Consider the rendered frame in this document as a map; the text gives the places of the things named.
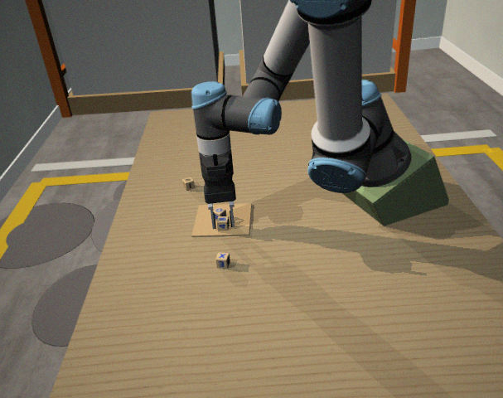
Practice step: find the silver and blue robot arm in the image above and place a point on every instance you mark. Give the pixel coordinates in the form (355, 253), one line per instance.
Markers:
(342, 144)

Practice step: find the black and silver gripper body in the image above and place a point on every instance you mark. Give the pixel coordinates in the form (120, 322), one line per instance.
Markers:
(217, 174)

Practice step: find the wooden letter block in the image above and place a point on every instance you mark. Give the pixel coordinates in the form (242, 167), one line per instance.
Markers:
(222, 260)
(223, 223)
(219, 212)
(188, 183)

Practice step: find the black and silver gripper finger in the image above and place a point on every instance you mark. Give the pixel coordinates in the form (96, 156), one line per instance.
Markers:
(231, 213)
(210, 207)

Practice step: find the tan flat mat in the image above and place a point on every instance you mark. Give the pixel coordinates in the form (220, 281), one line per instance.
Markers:
(203, 224)

